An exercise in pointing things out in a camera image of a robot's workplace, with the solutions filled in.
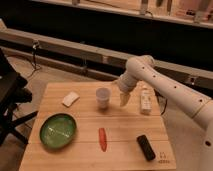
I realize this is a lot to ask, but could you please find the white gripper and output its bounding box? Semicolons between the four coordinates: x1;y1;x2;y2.
117;71;138;107

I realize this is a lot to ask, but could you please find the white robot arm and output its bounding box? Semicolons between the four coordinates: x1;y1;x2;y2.
117;55;213;171

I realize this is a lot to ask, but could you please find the green ceramic bowl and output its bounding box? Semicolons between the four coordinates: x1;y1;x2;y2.
39;113;77;150

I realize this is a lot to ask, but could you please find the white tube bottle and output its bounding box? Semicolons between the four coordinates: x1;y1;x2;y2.
140;86;152;115

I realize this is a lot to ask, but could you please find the red chili pepper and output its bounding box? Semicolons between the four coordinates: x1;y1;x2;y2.
98;128;107;152

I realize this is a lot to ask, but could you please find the white sponge block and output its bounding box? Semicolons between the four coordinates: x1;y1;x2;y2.
62;92;79;107

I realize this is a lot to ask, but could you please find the black remote control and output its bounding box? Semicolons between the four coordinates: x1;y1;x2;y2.
137;135;156;161

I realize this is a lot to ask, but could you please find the black office chair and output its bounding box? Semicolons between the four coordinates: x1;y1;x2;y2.
0;48;37;146

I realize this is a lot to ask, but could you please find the black cable on floor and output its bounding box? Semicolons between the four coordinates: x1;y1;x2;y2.
31;40;43;72

